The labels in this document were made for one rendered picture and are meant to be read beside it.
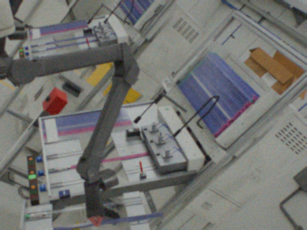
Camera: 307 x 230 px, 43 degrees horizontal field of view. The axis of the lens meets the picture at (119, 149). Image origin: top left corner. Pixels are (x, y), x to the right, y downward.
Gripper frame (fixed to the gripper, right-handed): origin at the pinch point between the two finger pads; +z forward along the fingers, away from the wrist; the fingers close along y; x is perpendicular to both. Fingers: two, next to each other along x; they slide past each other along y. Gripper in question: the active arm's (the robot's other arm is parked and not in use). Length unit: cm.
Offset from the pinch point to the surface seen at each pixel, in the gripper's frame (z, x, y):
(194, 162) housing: 4, -49, 37
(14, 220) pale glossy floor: 73, 57, 93
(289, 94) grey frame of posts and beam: -29, -88, 31
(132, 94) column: 116, -64, 367
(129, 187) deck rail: 9.7, -16.9, 31.8
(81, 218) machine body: 38, 9, 47
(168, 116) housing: -2, -46, 74
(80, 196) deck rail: 9.5, 6.4, 29.4
